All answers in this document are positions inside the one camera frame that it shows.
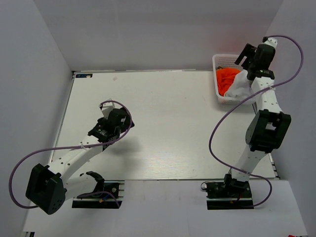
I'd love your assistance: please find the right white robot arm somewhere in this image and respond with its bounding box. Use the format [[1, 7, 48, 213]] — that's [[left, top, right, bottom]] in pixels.
[[223, 38, 291, 197]]

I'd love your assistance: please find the orange t shirt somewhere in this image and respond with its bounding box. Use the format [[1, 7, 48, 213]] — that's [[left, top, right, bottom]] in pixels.
[[216, 68, 240, 96]]

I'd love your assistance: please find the white plastic basket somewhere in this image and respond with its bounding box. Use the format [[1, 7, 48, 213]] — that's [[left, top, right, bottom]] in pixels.
[[212, 54, 253, 104]]

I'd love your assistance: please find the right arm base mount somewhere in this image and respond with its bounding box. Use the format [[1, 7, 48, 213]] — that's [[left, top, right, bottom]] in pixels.
[[200, 181, 254, 210]]

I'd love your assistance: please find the white t shirt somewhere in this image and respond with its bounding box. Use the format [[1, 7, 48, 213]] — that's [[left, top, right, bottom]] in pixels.
[[224, 70, 253, 99]]

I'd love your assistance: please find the blue black table label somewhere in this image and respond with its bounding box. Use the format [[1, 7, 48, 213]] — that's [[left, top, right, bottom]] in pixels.
[[75, 74, 93, 78]]

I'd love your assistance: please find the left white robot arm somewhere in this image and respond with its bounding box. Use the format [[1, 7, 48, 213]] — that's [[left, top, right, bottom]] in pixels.
[[26, 107, 134, 215]]

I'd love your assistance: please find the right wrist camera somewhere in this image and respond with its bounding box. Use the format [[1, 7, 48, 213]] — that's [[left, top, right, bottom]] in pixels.
[[262, 37, 278, 49]]

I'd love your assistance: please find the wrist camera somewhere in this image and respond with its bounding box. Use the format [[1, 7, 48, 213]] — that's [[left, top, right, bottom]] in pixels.
[[99, 101, 115, 119], [262, 37, 278, 49]]

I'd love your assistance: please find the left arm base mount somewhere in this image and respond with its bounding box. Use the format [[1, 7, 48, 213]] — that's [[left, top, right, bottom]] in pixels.
[[72, 181, 125, 209]]

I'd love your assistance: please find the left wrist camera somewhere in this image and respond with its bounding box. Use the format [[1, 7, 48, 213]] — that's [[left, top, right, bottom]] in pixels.
[[99, 101, 115, 119]]

